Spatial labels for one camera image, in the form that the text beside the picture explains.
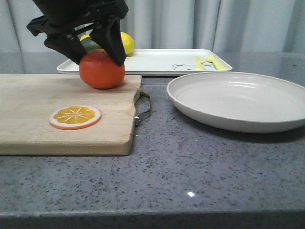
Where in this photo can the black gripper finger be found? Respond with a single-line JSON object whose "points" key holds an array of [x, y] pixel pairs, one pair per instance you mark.
{"points": [[68, 45], [107, 34]]}

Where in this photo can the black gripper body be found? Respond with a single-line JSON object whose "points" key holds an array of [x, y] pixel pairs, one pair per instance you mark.
{"points": [[61, 16]]}

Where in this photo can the orange fruit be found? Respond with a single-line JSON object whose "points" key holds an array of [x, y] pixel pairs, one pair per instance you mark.
{"points": [[98, 70]]}

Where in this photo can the beige round plate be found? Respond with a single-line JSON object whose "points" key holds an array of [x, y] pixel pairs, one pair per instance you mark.
{"points": [[240, 102]]}

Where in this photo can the white rectangular tray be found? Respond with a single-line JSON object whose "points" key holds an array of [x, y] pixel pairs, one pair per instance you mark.
{"points": [[170, 62]]}

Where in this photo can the yellow lemon behind lime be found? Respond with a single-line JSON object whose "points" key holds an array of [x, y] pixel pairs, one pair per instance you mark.
{"points": [[84, 37]]}

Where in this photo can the green lime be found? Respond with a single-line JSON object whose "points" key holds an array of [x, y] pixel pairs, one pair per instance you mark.
{"points": [[90, 45]]}

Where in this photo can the wooden cutting board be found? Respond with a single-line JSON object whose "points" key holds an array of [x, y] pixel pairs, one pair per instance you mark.
{"points": [[28, 100]]}

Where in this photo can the orange slice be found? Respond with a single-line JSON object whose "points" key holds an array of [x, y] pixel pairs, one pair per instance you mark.
{"points": [[75, 117]]}

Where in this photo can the yellow plastic fork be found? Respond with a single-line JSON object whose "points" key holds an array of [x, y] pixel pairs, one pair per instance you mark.
{"points": [[216, 62]]}

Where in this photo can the grey curtain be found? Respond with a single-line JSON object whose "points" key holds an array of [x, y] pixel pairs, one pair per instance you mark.
{"points": [[217, 25]]}

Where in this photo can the metal cutting board handle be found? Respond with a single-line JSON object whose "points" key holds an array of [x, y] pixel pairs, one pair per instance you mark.
{"points": [[143, 108]]}

